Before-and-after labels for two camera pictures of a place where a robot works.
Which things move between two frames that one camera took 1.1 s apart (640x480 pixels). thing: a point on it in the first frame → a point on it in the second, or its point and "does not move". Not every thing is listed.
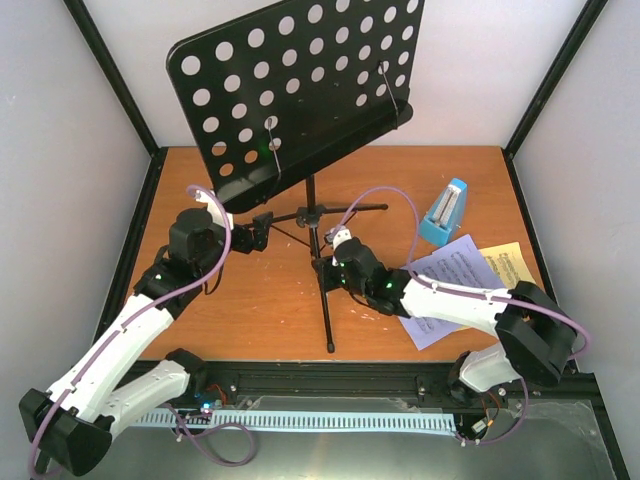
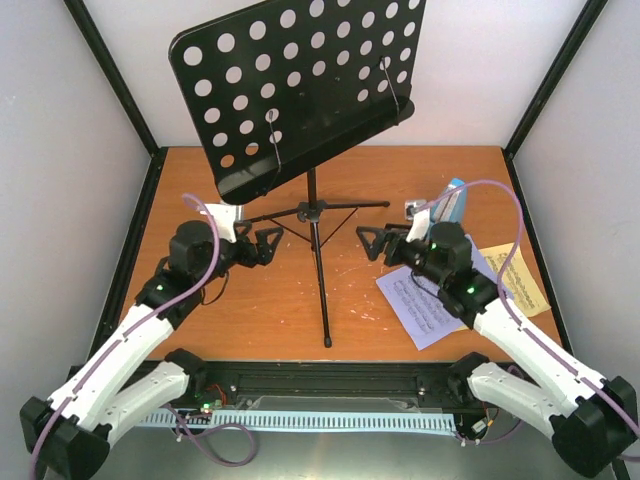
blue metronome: [446, 213] does not move
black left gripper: [260, 233] → [265, 255]
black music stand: [268, 101] does not move
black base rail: [331, 386] does not move
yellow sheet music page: [508, 262] does not move
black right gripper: [326, 282] → [395, 237]
